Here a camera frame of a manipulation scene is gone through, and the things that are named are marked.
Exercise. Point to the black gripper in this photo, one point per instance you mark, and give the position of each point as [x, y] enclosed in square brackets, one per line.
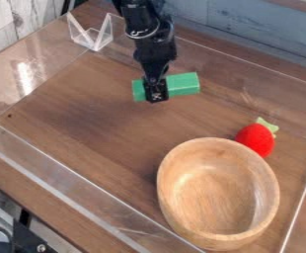
[154, 54]

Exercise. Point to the green rectangular block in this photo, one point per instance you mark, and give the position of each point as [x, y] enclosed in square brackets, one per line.
[180, 84]

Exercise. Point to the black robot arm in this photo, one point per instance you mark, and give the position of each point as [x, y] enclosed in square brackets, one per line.
[150, 29]

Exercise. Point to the brown wooden bowl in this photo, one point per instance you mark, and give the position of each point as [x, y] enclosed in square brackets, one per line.
[218, 193]

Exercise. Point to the red plush strawberry toy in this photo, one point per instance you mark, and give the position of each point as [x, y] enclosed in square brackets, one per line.
[258, 136]

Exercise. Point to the black metal clamp stand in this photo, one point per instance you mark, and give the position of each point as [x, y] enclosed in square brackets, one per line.
[17, 239]

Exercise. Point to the clear acrylic corner bracket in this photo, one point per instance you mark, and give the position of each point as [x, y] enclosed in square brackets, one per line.
[91, 38]

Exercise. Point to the clear acrylic front wall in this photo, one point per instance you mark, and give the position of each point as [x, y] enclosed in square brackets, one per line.
[84, 213]

